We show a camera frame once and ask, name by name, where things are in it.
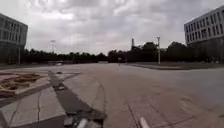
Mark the row of dark trees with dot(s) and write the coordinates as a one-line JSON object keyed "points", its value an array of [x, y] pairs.
{"points": [[100, 56]]}

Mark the distant tower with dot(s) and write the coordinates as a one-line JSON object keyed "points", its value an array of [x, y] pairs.
{"points": [[132, 43]]}

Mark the grey paved plaza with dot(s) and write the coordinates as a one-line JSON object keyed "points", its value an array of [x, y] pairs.
{"points": [[143, 93]]}

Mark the pale lamp pole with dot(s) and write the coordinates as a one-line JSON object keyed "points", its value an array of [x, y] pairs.
{"points": [[158, 50]]}

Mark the thin lamp pole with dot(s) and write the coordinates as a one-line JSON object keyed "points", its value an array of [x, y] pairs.
{"points": [[52, 46]]}

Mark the robot's own part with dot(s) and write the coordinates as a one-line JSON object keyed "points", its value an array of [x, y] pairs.
{"points": [[82, 123], [144, 122]]}

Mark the dark grass verge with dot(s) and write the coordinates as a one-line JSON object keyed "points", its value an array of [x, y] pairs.
{"points": [[180, 65]]}

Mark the stony planting bed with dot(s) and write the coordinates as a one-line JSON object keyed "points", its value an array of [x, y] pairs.
{"points": [[18, 83]]}

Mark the white multi-storey building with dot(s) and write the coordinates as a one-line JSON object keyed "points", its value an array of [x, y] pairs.
{"points": [[206, 28]]}

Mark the grey building with dark windows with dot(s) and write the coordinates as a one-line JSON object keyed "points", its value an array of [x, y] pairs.
{"points": [[11, 31]]}

